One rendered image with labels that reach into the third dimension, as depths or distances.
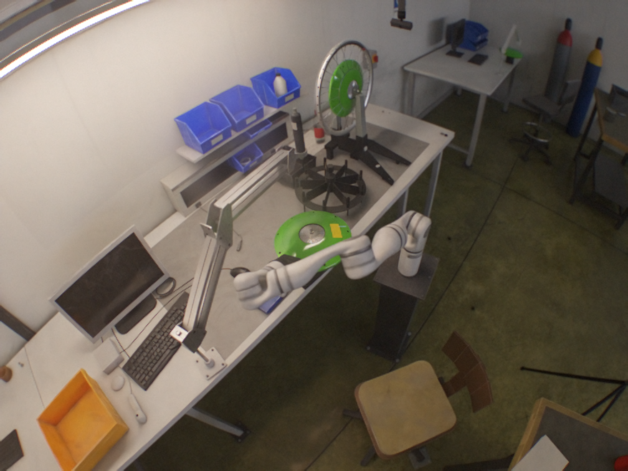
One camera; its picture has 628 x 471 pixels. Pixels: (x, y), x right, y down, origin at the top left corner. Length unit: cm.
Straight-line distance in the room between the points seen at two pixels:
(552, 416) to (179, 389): 136
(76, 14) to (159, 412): 133
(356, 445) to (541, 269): 201
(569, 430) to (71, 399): 191
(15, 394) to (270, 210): 170
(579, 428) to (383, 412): 80
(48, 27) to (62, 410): 141
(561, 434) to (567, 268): 204
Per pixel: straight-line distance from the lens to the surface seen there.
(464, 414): 218
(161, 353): 137
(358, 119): 175
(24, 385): 192
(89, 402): 154
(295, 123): 122
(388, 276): 144
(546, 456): 123
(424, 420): 147
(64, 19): 104
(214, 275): 104
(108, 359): 148
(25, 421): 185
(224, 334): 131
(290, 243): 126
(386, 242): 99
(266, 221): 161
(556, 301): 283
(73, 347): 172
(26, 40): 103
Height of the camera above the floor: 204
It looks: 49 degrees down
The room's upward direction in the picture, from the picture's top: 8 degrees counter-clockwise
